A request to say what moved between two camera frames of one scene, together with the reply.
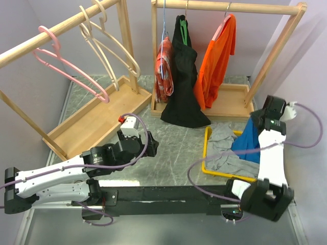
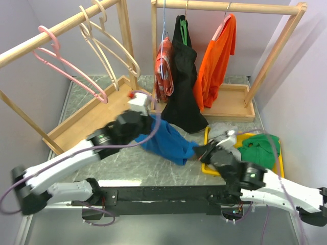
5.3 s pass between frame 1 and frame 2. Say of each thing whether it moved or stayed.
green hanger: stayed
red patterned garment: stayed
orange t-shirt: stayed
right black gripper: moved
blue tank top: moved
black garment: stayed
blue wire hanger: stayed
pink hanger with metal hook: stayed
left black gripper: moved
